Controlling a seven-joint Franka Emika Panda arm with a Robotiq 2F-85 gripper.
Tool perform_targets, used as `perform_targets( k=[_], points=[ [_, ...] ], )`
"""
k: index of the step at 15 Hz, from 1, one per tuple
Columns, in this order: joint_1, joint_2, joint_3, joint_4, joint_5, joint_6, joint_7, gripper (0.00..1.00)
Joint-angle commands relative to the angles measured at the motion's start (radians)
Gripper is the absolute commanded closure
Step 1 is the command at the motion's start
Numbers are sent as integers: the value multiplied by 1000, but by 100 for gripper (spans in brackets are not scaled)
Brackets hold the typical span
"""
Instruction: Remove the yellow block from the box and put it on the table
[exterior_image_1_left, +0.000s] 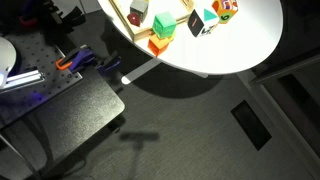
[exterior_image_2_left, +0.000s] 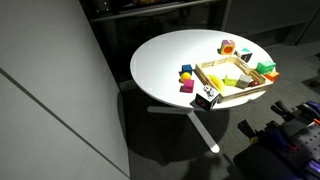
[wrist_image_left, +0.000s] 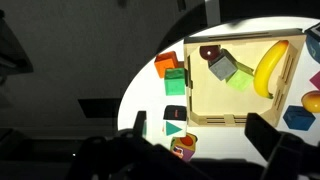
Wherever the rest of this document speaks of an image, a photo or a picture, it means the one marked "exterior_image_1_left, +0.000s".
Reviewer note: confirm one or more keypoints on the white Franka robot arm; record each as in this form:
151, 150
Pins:
5, 56

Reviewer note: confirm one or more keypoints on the orange block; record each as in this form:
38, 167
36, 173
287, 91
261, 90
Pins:
156, 45

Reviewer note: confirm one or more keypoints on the wooden tray box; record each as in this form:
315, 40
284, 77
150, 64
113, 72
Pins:
140, 33

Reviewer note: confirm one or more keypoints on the grey block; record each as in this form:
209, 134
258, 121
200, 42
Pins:
138, 7

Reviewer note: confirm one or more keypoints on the dark purple spring clamp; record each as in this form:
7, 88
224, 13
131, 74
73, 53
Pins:
108, 62

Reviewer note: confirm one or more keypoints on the green cube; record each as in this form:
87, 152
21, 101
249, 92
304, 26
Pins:
164, 25

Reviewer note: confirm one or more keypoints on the black white picture cube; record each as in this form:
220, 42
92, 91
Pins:
196, 23

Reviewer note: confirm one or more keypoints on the black cart top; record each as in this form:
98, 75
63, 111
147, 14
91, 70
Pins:
76, 113

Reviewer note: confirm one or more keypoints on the dark floor hatch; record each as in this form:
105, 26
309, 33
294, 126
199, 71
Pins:
251, 125

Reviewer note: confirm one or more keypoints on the colourful number cube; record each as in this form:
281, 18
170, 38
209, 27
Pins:
225, 15

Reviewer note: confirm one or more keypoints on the black spring clamp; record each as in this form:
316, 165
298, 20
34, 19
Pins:
71, 16

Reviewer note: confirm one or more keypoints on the black perforated breadboard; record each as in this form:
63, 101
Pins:
36, 53

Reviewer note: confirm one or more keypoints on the dark clamp orange tip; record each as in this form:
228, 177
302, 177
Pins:
28, 22

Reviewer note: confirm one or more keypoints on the dark door frame bar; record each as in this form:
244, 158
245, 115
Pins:
286, 68

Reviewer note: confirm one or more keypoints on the silver aluminium rail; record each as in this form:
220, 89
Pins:
23, 77

